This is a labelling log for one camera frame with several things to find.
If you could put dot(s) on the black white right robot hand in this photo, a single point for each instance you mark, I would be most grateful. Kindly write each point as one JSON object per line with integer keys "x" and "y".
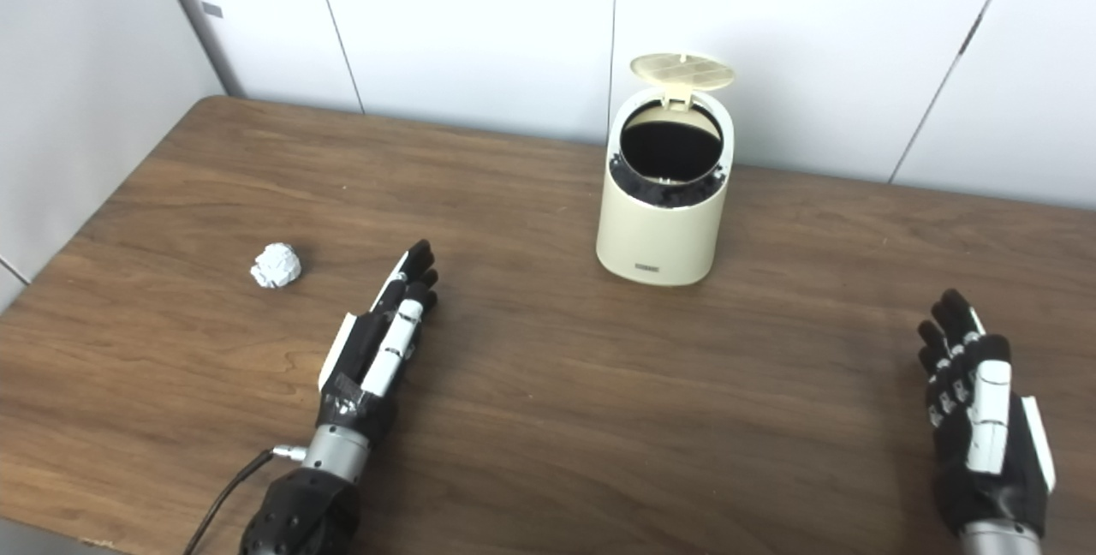
{"x": 985, "y": 452}

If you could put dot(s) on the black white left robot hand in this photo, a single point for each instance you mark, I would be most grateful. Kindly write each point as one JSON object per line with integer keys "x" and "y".
{"x": 364, "y": 367}

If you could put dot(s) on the white paper ball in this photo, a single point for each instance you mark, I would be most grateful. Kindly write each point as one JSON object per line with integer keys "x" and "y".
{"x": 276, "y": 265}

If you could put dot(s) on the cream-colored desktop trash bin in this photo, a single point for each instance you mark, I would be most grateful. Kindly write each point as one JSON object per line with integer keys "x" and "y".
{"x": 655, "y": 229}

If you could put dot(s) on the cream round bin lid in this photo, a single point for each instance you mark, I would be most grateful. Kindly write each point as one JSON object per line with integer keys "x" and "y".
{"x": 683, "y": 72}

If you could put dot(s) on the grey tape patch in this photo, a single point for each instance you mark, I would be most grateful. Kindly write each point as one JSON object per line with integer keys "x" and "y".
{"x": 212, "y": 10}

